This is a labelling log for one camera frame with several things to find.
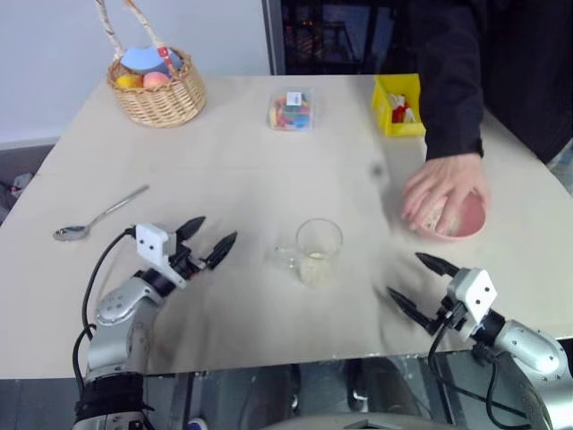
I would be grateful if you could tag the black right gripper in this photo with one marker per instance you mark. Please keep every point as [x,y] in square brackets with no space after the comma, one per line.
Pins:
[452,315]

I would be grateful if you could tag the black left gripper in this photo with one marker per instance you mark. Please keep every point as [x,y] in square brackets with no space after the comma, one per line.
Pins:
[185,262]

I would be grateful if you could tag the pink bowl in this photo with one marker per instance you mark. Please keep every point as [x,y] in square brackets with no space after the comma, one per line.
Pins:
[474,217]

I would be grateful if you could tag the person's black sleeved forearm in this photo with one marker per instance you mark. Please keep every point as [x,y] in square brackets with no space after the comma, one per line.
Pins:
[447,76]

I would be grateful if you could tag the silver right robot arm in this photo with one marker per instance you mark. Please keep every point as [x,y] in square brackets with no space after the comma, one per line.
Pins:
[532,349]

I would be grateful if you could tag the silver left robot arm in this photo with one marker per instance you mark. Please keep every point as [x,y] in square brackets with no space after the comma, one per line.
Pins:
[116,309]

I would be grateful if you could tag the person's right hand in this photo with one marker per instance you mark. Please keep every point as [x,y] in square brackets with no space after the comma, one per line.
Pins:
[447,181]

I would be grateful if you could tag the metal spoon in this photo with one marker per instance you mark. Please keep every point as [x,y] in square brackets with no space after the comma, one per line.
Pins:
[96,219]

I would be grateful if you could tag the clear glass mug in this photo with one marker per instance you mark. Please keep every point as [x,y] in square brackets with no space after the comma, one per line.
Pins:
[320,237]

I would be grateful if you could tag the clear box of colourful pieces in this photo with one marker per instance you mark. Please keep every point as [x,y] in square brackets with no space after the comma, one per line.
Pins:
[291,112]

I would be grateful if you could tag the orange toy peach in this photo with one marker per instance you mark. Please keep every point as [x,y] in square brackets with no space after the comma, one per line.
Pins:
[156,79]

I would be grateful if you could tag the yellow toy fruit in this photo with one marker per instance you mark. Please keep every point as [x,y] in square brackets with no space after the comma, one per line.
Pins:
[129,81]

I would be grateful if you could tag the red and white small items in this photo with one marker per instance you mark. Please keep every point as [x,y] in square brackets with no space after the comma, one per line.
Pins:
[399,109]

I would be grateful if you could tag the small blue and white object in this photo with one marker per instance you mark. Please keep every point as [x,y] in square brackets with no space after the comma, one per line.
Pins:
[197,424]

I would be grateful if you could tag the red and white toy stick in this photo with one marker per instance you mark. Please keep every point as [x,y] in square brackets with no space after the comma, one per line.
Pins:
[165,56]

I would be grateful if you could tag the yellow plastic bin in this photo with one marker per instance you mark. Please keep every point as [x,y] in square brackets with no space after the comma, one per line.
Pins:
[380,103]

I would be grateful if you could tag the blue toy piece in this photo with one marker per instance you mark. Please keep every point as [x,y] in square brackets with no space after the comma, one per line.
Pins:
[143,58]

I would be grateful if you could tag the person's black jacket torso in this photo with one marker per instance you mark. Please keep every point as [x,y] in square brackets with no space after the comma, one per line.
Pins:
[528,67]

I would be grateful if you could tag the dark shelf with items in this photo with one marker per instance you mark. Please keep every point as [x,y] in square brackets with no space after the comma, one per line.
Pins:
[340,36]

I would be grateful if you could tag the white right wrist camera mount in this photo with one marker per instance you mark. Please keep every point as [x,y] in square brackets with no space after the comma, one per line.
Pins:
[476,291]

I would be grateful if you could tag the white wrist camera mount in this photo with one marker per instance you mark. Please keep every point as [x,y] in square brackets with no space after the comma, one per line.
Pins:
[476,291]
[152,244]

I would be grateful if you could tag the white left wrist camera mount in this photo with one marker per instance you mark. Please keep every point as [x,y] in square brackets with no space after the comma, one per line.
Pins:
[152,244]

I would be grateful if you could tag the grey metal post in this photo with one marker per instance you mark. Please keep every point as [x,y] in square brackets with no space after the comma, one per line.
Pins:
[273,36]

